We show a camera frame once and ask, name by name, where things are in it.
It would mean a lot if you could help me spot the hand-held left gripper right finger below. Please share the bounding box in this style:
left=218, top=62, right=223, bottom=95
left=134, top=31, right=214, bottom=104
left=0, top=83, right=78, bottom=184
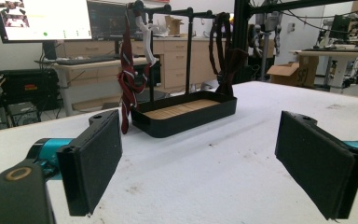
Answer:
left=274, top=110, right=358, bottom=221

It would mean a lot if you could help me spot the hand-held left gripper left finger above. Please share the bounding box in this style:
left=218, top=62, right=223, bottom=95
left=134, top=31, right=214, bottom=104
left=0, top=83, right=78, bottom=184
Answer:
left=27, top=108, right=124, bottom=217

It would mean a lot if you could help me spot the striped red bow tie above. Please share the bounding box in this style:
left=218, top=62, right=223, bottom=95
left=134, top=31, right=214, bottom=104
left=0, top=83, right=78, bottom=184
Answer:
left=117, top=10, right=158, bottom=135

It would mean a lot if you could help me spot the black rack with wooden tray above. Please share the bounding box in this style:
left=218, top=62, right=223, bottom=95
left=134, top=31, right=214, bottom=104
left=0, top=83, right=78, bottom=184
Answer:
left=127, top=0, right=238, bottom=139

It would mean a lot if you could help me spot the plain dark red bow tie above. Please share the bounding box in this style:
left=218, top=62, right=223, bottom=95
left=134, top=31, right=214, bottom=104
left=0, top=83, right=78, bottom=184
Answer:
left=208, top=11, right=250, bottom=97

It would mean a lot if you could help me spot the wooden desk with white legs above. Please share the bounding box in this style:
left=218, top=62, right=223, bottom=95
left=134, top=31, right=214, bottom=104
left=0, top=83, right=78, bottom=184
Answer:
left=35, top=57, right=157, bottom=118

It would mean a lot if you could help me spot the large cardboard box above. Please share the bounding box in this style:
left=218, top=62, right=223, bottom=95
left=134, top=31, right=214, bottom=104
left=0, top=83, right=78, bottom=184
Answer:
left=266, top=55, right=320, bottom=88

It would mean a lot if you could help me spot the black equipment case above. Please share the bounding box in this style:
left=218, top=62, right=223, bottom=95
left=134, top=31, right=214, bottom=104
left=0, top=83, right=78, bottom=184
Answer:
left=0, top=68, right=60, bottom=108

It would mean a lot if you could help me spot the white foam mat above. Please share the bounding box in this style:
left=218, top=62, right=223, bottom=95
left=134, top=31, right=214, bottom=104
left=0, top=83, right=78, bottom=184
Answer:
left=0, top=81, right=358, bottom=224

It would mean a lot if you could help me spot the black keyboard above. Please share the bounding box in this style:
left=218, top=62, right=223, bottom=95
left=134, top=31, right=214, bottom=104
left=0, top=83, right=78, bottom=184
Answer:
left=55, top=55, right=119, bottom=66

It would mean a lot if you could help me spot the white work table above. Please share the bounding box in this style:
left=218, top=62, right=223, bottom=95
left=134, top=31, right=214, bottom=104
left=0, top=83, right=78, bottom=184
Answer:
left=290, top=48, right=358, bottom=94

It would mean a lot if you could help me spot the wooden drawer cabinet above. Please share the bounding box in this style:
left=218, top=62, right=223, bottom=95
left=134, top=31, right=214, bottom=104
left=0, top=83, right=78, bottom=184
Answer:
left=55, top=35, right=231, bottom=91

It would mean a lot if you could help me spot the small dark monitor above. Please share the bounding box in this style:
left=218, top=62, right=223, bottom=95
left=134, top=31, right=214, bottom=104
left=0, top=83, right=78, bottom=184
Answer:
left=329, top=14, right=352, bottom=40

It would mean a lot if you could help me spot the monitor with dark screen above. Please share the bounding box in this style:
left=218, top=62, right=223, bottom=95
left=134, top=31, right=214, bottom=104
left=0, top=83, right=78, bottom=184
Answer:
left=87, top=0, right=147, bottom=41

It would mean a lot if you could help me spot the grey hanging robot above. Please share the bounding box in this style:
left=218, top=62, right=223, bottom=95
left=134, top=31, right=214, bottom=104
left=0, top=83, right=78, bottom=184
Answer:
left=250, top=12, right=282, bottom=57

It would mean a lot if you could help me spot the monitor with white screen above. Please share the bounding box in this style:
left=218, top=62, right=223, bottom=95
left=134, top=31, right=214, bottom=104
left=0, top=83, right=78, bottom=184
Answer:
left=0, top=0, right=93, bottom=44

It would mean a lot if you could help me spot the small cardboard box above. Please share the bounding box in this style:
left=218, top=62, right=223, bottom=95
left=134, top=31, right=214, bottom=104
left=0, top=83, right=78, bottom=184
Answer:
left=164, top=15, right=185, bottom=36

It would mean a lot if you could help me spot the black metal frame post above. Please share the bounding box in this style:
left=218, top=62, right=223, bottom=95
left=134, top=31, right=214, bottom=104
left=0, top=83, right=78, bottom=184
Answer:
left=231, top=0, right=355, bottom=85

